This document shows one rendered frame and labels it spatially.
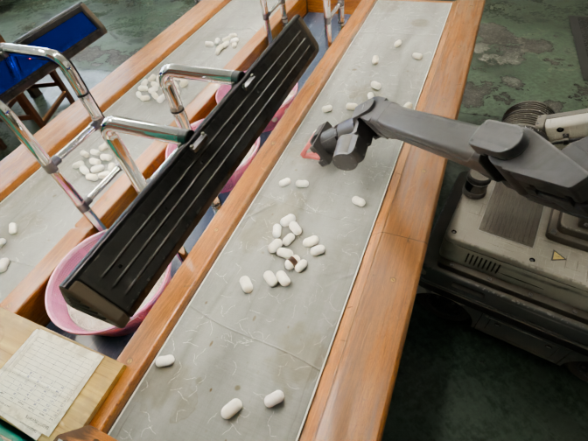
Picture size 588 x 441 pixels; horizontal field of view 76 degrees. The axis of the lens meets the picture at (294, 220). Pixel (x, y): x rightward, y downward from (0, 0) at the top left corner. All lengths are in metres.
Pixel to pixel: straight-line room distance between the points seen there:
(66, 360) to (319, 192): 0.62
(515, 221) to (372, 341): 0.73
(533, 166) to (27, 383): 0.85
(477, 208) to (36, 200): 1.28
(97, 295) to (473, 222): 1.06
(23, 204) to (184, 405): 0.75
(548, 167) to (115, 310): 0.49
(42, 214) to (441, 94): 1.14
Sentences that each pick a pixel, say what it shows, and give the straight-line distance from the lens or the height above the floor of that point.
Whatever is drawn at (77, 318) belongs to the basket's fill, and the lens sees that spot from 0.93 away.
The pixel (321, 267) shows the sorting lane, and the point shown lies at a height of 0.74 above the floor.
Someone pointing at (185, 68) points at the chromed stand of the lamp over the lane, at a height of 1.12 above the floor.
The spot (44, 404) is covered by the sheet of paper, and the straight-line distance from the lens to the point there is 0.82.
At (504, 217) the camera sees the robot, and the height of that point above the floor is 0.48.
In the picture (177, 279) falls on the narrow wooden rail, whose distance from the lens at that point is 0.82.
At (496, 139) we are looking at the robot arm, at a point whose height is 1.09.
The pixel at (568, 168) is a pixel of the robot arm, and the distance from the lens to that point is 0.49.
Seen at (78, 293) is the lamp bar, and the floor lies 1.10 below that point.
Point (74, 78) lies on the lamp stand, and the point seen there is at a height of 1.07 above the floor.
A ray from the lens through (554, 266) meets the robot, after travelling 1.24.
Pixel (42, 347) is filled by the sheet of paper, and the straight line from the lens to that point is 0.87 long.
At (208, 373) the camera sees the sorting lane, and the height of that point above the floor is 0.74.
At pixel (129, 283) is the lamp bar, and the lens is 0.46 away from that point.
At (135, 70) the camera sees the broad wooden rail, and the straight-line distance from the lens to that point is 1.60.
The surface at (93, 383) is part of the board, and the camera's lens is 0.78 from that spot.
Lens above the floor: 1.41
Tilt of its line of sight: 50 degrees down
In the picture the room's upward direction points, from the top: 10 degrees counter-clockwise
